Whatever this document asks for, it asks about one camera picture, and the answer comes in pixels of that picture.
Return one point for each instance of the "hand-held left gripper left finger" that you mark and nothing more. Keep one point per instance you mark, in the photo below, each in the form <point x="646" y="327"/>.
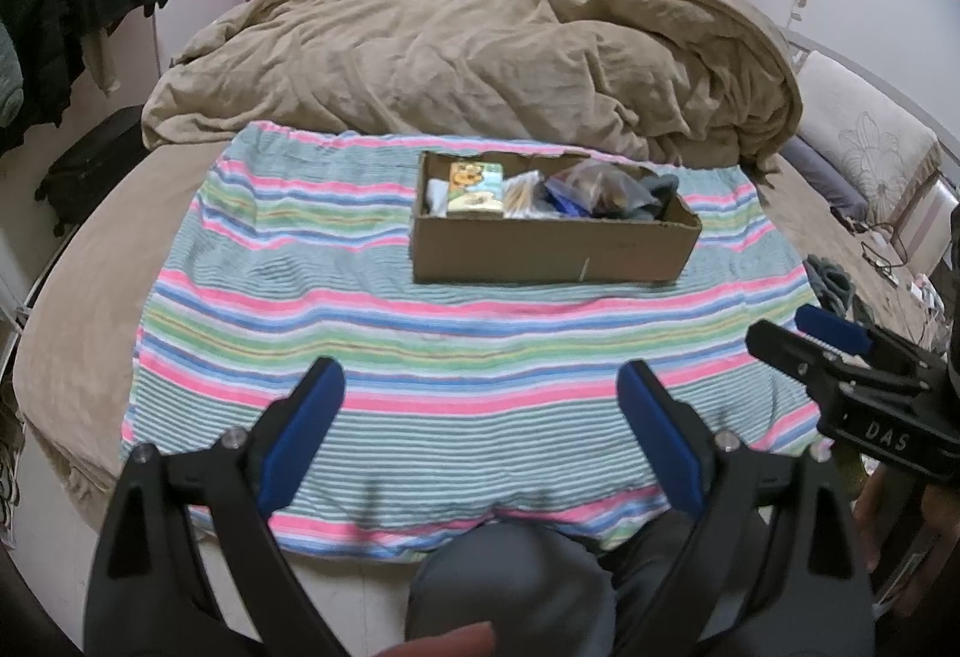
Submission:
<point x="300" y="432"/>

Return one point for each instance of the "blue and white tube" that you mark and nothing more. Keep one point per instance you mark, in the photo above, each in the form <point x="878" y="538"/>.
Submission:
<point x="566" y="201"/>

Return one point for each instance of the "white floral pillow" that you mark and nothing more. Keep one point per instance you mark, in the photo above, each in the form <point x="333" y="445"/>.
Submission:
<point x="870" y="124"/>

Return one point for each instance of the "beige duvet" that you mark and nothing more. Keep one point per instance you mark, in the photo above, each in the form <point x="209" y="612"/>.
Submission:
<point x="465" y="64"/>

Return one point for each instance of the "person's right leg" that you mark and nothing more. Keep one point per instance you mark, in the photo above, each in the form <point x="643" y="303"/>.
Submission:
<point x="649" y="559"/>

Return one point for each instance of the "grey quilted garment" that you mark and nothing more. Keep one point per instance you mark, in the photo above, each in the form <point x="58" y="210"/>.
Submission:
<point x="9" y="76"/>

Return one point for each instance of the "striped cloth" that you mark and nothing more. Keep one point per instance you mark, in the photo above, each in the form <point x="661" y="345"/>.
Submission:
<point x="375" y="342"/>

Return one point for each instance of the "person's right hand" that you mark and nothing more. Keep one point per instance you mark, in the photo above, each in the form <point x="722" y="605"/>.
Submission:
<point x="874" y="522"/>

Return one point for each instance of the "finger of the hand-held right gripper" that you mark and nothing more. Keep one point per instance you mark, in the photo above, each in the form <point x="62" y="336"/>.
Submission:
<point x="832" y="327"/>
<point x="795" y="353"/>

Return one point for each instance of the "round bed beige sheet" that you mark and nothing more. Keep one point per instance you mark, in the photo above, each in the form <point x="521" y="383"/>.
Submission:
<point x="90" y="297"/>

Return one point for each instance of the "black suitcase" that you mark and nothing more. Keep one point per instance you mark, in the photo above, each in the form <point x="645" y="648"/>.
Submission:
<point x="90" y="169"/>

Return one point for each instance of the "grey pillow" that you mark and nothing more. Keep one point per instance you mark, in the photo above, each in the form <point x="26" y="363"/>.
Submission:
<point x="825" y="177"/>

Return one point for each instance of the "brown cardboard box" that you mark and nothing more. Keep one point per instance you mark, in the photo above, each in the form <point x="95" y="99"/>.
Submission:
<point x="540" y="252"/>

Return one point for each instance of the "person's left leg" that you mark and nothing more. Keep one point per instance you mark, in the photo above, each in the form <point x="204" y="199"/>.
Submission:
<point x="510" y="589"/>

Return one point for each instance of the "clear bag of snacks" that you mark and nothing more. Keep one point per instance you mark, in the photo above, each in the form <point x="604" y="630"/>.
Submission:
<point x="600" y="184"/>

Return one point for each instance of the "person's leg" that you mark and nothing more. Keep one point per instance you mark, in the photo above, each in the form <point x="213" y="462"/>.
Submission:
<point x="510" y="589"/>
<point x="649" y="559"/>

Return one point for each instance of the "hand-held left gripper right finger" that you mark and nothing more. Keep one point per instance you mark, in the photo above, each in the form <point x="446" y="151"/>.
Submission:
<point x="667" y="439"/>

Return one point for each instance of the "cartoon printed packet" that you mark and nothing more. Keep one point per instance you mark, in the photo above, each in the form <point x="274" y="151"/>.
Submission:
<point x="472" y="188"/>

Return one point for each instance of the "person's left hand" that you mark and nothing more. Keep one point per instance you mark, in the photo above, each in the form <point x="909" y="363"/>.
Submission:
<point x="442" y="643"/>

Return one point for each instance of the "clear bag of cotton swabs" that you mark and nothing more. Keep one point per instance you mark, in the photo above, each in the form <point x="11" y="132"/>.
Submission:
<point x="525" y="196"/>

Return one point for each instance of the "grey socks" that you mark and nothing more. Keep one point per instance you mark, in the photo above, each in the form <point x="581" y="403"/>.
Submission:
<point x="832" y="286"/>
<point x="656" y="199"/>

